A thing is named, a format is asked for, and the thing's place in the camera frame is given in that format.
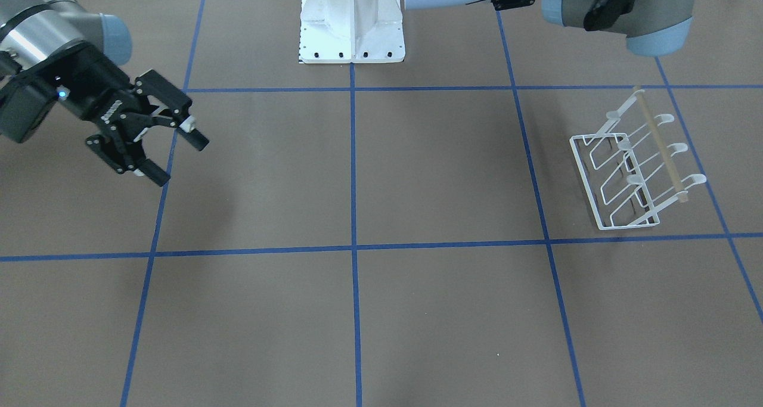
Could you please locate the white wire cup holder rack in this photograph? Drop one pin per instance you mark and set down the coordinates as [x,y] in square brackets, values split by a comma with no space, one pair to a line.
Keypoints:
[628,169]

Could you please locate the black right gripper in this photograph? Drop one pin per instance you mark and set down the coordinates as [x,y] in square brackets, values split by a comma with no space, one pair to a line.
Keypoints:
[89,85]

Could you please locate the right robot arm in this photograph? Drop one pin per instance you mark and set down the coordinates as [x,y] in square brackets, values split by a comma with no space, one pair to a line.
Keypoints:
[55,51]

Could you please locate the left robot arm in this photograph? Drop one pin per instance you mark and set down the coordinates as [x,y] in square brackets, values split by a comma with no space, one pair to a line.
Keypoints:
[653,28]

